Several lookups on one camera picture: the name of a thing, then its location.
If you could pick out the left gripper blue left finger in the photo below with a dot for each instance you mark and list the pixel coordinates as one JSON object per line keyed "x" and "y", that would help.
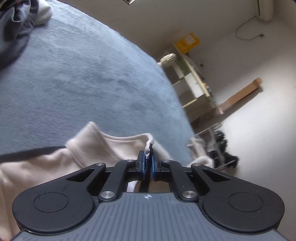
{"x": 141, "y": 165}

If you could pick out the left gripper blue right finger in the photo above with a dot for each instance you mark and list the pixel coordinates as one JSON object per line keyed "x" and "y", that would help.
{"x": 156, "y": 167}

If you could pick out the beige zip hoodie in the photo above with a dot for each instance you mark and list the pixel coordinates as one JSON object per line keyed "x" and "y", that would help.
{"x": 88, "y": 147}

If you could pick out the metal storage shelf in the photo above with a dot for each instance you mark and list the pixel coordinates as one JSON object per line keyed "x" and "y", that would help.
{"x": 209, "y": 147}

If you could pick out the cream side desk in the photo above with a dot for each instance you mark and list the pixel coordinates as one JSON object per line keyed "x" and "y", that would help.
{"x": 194, "y": 94}

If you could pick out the long cardboard box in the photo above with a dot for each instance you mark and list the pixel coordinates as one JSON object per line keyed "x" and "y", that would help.
{"x": 240, "y": 95}

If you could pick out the grey-blue bed blanket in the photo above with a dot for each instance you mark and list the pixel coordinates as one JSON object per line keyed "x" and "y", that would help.
{"x": 75, "y": 70}

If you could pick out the yellow box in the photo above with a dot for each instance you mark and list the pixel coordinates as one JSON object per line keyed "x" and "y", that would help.
{"x": 187, "y": 43}

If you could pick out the folded beige garment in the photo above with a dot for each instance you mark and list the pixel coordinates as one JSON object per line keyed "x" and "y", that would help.
{"x": 44, "y": 14}

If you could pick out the dark furry garment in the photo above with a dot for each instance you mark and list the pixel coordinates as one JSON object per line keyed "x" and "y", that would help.
{"x": 17, "y": 22}

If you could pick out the cream bed post knob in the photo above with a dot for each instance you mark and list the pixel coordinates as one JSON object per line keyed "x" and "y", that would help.
{"x": 167, "y": 60}

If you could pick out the white wall air conditioner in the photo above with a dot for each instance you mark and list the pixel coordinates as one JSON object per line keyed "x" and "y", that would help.
{"x": 264, "y": 9}

